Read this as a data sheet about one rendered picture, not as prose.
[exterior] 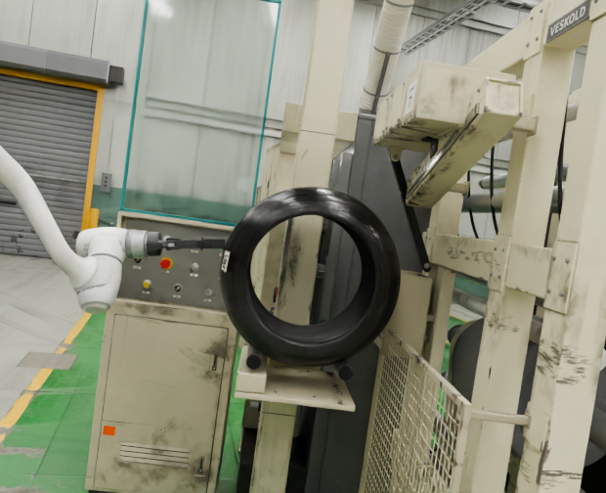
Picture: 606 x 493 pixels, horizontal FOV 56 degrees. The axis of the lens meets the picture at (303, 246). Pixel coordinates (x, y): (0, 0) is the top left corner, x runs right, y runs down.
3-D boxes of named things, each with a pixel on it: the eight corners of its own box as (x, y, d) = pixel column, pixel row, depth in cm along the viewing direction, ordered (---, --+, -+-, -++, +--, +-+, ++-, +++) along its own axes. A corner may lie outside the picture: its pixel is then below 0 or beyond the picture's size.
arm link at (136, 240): (132, 229, 182) (151, 229, 182) (133, 257, 182) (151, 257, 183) (125, 229, 173) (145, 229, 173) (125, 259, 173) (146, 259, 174)
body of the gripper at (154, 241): (145, 232, 173) (175, 232, 174) (151, 231, 182) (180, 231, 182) (145, 256, 174) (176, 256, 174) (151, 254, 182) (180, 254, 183)
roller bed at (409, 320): (370, 342, 224) (381, 267, 222) (408, 346, 225) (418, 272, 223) (380, 355, 204) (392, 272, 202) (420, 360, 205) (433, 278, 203)
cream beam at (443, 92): (369, 145, 205) (376, 104, 204) (438, 156, 206) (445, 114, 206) (411, 117, 144) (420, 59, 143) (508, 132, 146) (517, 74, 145)
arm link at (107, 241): (134, 242, 185) (128, 275, 177) (85, 242, 184) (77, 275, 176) (128, 219, 176) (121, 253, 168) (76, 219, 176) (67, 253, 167)
